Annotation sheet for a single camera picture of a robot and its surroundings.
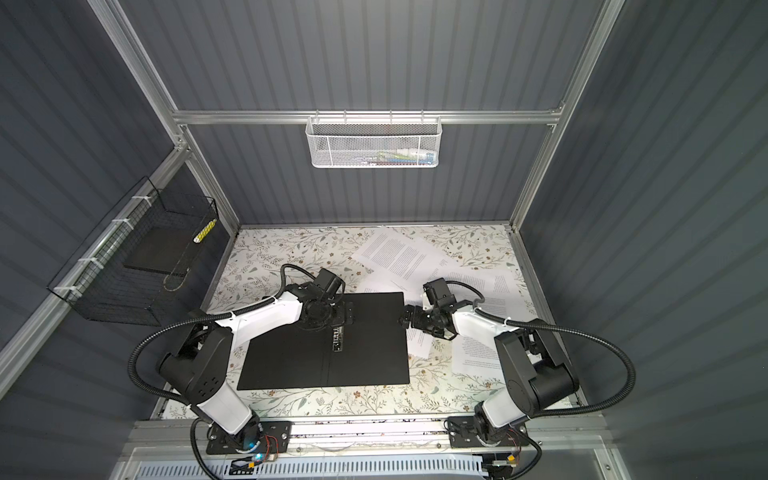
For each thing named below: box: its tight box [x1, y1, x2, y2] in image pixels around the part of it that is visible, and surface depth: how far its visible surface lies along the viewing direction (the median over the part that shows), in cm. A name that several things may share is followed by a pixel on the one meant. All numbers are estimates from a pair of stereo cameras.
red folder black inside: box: [237, 291, 410, 391], surface depth 88 cm
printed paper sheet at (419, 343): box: [406, 328, 434, 359], surface depth 91 cm
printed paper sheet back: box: [351, 227, 460, 292], surface depth 111 cm
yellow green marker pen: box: [193, 218, 217, 244], surface depth 83 cm
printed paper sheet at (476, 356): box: [452, 334, 506, 381], surface depth 88 cm
